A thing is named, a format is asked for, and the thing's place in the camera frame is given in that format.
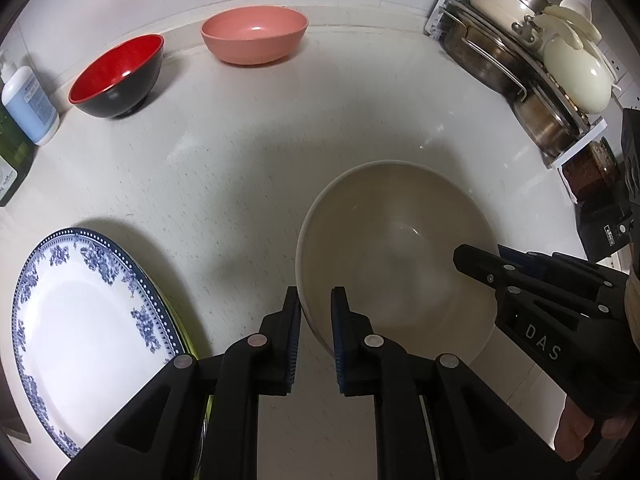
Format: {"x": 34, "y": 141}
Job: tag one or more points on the glass jar with green lid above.
{"x": 585, "y": 165}

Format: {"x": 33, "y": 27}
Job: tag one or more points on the cream ladle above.
{"x": 565, "y": 17}

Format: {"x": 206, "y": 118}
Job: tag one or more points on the white pot rack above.
{"x": 575, "y": 147}

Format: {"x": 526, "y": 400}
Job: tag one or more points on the white wall socket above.
{"x": 620, "y": 67}

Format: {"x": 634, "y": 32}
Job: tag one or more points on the person's right hand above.
{"x": 575, "y": 432}

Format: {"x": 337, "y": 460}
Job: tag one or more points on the large blue floral plate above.
{"x": 85, "y": 325}

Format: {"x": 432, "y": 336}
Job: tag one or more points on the blue liquid pump bottle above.
{"x": 30, "y": 110}

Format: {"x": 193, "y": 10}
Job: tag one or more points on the green rimmed plate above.
{"x": 191, "y": 345}

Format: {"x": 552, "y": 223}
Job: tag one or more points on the red and black bowl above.
{"x": 115, "y": 67}

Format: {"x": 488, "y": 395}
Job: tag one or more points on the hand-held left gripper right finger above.
{"x": 340, "y": 340}

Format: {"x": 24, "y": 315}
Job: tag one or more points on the large steel pot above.
{"x": 540, "y": 120}

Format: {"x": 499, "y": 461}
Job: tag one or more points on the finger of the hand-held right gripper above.
{"x": 482, "y": 266}
{"x": 575, "y": 275}

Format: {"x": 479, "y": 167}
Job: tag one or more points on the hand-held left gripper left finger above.
{"x": 292, "y": 340}

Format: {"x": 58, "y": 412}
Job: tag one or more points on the white plastic spoon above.
{"x": 582, "y": 0}

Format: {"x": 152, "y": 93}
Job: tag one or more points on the pink bowl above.
{"x": 250, "y": 35}

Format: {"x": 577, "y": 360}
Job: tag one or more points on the black box appliance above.
{"x": 600, "y": 235}

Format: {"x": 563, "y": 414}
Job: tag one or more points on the cream ceramic pot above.
{"x": 575, "y": 75}

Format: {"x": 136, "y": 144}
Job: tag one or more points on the beige bowl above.
{"x": 400, "y": 240}

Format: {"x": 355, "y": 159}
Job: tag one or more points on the green bottle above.
{"x": 12, "y": 160}

